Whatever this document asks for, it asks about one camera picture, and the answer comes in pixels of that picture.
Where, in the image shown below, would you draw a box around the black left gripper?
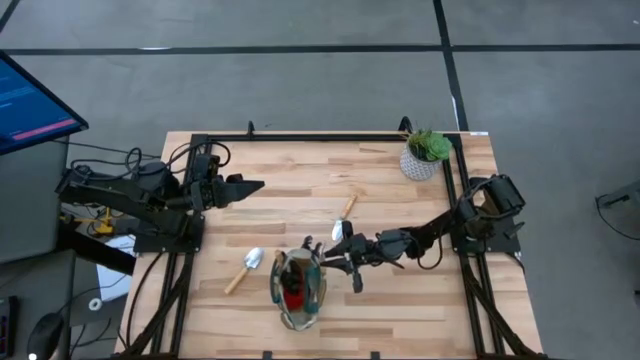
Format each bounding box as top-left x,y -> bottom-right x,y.
189,153 -> 265,211

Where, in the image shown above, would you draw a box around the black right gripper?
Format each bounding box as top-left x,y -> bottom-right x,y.
323,220 -> 409,295

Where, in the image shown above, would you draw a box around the narrow trowel wooden handle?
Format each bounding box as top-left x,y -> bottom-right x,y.
331,193 -> 359,242

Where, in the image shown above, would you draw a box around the green beige gardening bag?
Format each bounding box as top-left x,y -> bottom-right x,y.
269,247 -> 329,332

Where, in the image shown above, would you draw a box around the succulent in white pot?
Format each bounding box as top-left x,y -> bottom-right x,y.
398,128 -> 454,182

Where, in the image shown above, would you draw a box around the white paper sheets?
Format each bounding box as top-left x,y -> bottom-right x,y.
95,234 -> 137,302

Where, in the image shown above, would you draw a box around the grey cabinet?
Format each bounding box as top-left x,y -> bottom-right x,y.
0,134 -> 71,266

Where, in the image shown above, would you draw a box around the computer monitor blue screen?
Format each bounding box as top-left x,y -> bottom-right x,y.
0,49 -> 90,156

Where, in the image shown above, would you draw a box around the black computer mouse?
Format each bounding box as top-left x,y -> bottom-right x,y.
25,312 -> 65,360

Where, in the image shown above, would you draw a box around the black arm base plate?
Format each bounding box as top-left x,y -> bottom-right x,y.
449,214 -> 522,254
132,219 -> 204,255

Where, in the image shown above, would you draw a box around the black metal table frame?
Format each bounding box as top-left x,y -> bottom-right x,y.
117,119 -> 549,360

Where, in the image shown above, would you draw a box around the yellow cable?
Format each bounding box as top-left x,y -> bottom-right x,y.
62,207 -> 121,236

